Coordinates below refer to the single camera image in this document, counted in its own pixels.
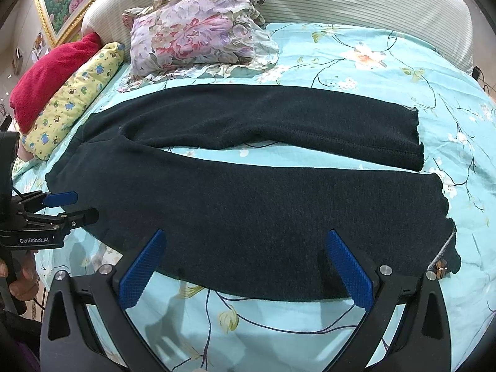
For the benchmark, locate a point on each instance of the red fleece blanket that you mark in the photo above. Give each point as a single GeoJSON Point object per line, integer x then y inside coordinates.
{"type": "Point", "coordinates": [36, 87]}

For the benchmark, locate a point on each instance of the yellow cartoon bolster pillow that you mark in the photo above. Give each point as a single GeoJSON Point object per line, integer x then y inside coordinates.
{"type": "Point", "coordinates": [72, 99]}

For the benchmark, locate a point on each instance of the person left hand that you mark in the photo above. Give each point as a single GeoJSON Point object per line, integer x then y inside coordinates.
{"type": "Point", "coordinates": [26, 287]}

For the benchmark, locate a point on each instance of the floral purple pink pillow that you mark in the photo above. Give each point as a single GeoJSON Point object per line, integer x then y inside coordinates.
{"type": "Point", "coordinates": [195, 39]}

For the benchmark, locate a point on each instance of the black fleece pants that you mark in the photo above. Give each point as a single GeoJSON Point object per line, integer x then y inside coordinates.
{"type": "Point", "coordinates": [259, 231]}

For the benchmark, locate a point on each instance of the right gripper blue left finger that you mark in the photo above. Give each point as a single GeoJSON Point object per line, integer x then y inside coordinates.
{"type": "Point", "coordinates": [117, 288]}

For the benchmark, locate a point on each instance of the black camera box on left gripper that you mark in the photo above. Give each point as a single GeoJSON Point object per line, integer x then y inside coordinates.
{"type": "Point", "coordinates": [9, 149]}

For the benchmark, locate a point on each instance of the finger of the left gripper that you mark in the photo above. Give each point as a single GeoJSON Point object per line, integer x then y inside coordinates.
{"type": "Point", "coordinates": [60, 199]}
{"type": "Point", "coordinates": [80, 218]}

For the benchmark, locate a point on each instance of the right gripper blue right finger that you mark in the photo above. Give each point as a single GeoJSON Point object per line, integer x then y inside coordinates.
{"type": "Point", "coordinates": [377, 290]}

